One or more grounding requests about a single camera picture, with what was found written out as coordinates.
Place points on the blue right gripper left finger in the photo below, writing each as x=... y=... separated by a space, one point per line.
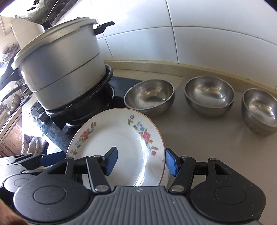
x=110 y=159

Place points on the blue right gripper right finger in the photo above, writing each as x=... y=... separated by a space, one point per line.
x=172 y=161

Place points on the multicolour flower rimmed plate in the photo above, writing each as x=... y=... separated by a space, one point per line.
x=141 y=151

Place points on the steel bowl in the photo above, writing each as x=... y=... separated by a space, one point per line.
x=152 y=97
x=259 y=111
x=209 y=96

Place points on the brown kitchen cabinet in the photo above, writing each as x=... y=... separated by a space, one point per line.
x=11 y=135

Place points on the white dish cloth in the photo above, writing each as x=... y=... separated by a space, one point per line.
x=33 y=145

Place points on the black gas stove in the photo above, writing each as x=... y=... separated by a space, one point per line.
x=58 y=127

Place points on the silver pressure cooker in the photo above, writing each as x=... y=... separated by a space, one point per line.
x=62 y=64

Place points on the black range hood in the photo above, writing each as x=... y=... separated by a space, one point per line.
x=42 y=11

